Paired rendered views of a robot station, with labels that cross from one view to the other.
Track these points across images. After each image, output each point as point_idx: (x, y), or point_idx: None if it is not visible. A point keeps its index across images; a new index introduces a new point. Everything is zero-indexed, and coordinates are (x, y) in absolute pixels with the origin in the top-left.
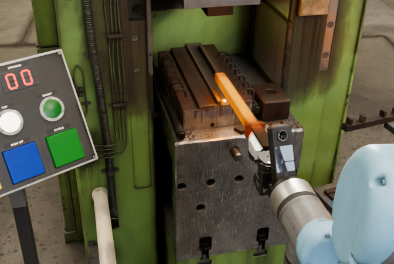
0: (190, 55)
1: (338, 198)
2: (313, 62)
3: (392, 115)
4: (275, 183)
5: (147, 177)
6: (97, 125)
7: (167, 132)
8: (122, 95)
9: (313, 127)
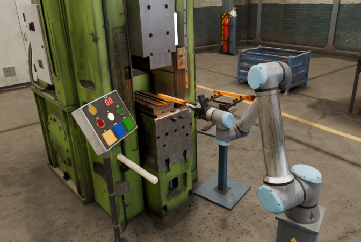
0: (137, 94)
1: (249, 79)
2: (183, 86)
3: (214, 97)
4: (206, 111)
5: (135, 144)
6: None
7: (146, 120)
8: None
9: None
